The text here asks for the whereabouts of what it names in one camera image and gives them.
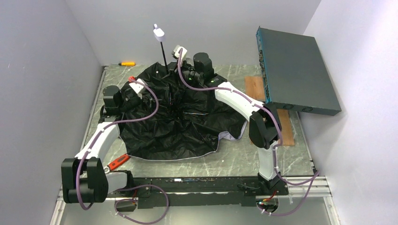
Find lilac folding umbrella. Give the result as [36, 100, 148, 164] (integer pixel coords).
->
[118, 23, 249, 161]

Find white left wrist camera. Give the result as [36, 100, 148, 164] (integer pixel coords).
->
[128, 76, 146, 95]

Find red handled adjustable wrench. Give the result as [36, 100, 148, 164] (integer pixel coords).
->
[104, 154, 130, 173]

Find brown wooden board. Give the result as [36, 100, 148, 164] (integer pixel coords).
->
[244, 76, 295, 146]

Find aluminium frame rail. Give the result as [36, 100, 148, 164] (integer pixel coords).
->
[51, 177, 341, 225]

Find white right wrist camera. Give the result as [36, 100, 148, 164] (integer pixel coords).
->
[172, 45, 187, 66]

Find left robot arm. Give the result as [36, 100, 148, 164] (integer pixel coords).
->
[61, 83, 145, 204]

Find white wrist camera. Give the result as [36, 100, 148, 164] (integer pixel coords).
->
[172, 45, 187, 66]
[128, 76, 146, 95]

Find dark teal flat box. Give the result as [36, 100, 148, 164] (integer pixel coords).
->
[256, 27, 341, 116]

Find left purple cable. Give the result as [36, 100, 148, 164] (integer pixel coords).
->
[75, 77, 171, 225]

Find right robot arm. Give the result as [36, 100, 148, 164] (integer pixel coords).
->
[175, 49, 283, 189]

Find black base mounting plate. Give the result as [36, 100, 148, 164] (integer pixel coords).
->
[107, 176, 289, 209]

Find orange handled tool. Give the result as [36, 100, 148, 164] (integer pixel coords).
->
[118, 62, 136, 67]

